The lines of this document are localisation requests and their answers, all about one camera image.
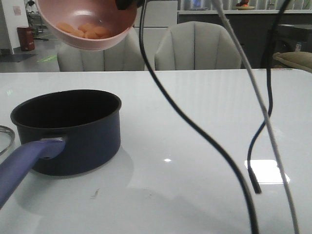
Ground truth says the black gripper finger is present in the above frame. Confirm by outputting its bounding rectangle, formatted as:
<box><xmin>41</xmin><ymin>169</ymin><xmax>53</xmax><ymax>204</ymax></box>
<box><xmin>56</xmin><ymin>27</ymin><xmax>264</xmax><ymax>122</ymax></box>
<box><xmin>115</xmin><ymin>0</ymin><xmax>137</xmax><ymax>10</ymax></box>

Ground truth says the pink bowl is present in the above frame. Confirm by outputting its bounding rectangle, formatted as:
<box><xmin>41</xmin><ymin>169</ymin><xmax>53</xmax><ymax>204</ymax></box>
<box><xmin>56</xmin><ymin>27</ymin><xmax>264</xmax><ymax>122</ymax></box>
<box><xmin>36</xmin><ymin>0</ymin><xmax>138</xmax><ymax>51</ymax></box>

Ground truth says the orange ham slice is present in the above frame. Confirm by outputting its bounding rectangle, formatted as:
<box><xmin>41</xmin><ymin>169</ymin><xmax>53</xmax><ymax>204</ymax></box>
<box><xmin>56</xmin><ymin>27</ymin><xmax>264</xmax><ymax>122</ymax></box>
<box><xmin>84</xmin><ymin>26</ymin><xmax>112</xmax><ymax>39</ymax></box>
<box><xmin>78</xmin><ymin>23</ymin><xmax>96</xmax><ymax>33</ymax></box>
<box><xmin>57</xmin><ymin>22</ymin><xmax>84</xmax><ymax>37</ymax></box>

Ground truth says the glass lid with blue knob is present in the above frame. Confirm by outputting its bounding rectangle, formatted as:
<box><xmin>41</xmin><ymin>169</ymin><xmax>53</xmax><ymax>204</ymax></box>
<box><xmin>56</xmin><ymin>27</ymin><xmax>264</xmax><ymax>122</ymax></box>
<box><xmin>0</xmin><ymin>125</ymin><xmax>15</xmax><ymax>155</ymax></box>

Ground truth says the white cabinet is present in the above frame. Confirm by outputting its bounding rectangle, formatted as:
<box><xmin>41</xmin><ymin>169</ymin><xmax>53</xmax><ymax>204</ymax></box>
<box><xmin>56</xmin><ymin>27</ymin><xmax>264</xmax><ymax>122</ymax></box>
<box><xmin>143</xmin><ymin>0</ymin><xmax>178</xmax><ymax>68</ymax></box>

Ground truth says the left beige chair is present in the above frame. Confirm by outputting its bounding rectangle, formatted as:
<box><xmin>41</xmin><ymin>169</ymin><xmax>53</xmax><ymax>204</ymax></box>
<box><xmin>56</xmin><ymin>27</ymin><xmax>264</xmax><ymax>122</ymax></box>
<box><xmin>57</xmin><ymin>28</ymin><xmax>145</xmax><ymax>72</ymax></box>

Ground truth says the beige chair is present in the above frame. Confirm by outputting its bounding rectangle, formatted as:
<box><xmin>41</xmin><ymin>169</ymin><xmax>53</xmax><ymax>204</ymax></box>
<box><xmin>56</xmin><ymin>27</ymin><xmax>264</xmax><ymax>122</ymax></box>
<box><xmin>155</xmin><ymin>21</ymin><xmax>242</xmax><ymax>71</ymax></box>
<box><xmin>57</xmin><ymin>28</ymin><xmax>145</xmax><ymax>72</ymax></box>

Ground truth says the right beige chair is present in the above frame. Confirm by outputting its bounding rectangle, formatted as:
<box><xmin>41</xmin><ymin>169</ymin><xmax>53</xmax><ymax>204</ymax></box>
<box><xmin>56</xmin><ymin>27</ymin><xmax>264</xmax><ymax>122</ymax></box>
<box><xmin>155</xmin><ymin>21</ymin><xmax>242</xmax><ymax>71</ymax></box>

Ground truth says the red trash bin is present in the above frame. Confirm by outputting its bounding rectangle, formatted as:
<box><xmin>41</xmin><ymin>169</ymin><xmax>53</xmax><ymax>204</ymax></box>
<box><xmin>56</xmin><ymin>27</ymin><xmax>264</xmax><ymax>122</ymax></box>
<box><xmin>17</xmin><ymin>26</ymin><xmax>35</xmax><ymax>51</ymax></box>

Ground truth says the fruit plate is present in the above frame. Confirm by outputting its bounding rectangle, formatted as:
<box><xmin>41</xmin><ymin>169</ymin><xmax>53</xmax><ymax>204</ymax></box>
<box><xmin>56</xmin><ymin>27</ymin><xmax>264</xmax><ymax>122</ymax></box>
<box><xmin>235</xmin><ymin>0</ymin><xmax>255</xmax><ymax>10</ymax></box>

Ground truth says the grey counter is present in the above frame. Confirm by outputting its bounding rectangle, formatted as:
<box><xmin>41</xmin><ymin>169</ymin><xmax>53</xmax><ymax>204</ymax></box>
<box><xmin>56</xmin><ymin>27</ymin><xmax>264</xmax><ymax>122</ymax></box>
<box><xmin>177</xmin><ymin>10</ymin><xmax>312</xmax><ymax>68</ymax></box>

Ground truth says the dark blue saucepan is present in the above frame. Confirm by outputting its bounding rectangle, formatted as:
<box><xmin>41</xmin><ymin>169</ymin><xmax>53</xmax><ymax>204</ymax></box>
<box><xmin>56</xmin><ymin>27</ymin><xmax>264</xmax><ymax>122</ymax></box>
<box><xmin>0</xmin><ymin>89</ymin><xmax>121</xmax><ymax>205</ymax></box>

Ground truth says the white cable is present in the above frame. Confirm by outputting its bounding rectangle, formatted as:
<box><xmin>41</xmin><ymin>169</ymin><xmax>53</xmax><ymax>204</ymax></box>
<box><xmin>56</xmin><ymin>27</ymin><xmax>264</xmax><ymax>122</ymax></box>
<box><xmin>211</xmin><ymin>0</ymin><xmax>300</xmax><ymax>234</ymax></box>

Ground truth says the black cable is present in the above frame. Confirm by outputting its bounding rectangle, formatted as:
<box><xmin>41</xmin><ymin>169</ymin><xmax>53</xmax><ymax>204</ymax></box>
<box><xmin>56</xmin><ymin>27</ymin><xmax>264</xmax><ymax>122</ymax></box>
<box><xmin>247</xmin><ymin>0</ymin><xmax>293</xmax><ymax>195</ymax></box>
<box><xmin>138</xmin><ymin>0</ymin><xmax>260</xmax><ymax>234</ymax></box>

